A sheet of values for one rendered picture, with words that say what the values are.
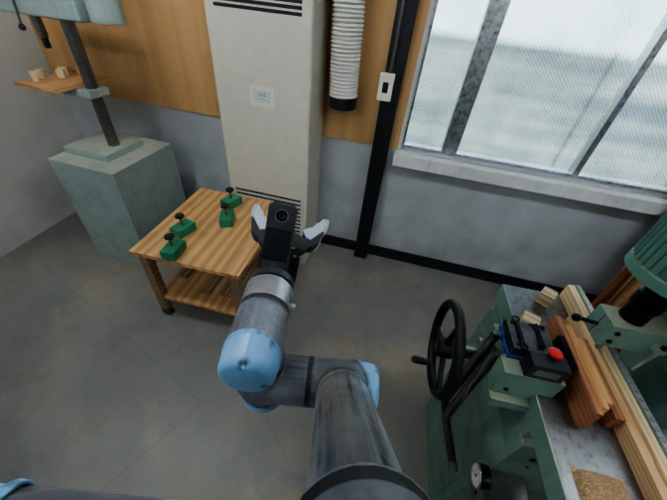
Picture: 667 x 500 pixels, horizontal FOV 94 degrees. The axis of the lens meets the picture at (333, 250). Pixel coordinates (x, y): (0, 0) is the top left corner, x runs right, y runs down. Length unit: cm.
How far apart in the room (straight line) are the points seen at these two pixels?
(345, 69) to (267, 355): 154
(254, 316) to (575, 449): 73
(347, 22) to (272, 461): 198
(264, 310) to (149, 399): 149
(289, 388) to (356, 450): 26
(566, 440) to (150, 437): 155
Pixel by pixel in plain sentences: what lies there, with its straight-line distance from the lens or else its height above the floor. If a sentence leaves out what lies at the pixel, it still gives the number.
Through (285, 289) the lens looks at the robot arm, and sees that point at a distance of 48.
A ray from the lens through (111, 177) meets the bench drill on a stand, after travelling 213.
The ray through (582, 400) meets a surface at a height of 95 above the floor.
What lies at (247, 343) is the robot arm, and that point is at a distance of 41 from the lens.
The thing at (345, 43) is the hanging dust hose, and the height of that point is 138.
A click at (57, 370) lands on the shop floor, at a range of 218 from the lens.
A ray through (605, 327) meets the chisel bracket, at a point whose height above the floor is 105.
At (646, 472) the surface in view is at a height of 93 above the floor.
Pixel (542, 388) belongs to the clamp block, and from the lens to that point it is 92.
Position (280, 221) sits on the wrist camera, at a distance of 50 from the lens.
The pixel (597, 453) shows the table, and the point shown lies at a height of 90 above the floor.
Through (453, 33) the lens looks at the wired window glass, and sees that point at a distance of 197.
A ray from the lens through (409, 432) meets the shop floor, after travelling 176.
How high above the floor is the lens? 160
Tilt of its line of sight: 41 degrees down
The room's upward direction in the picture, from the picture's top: 6 degrees clockwise
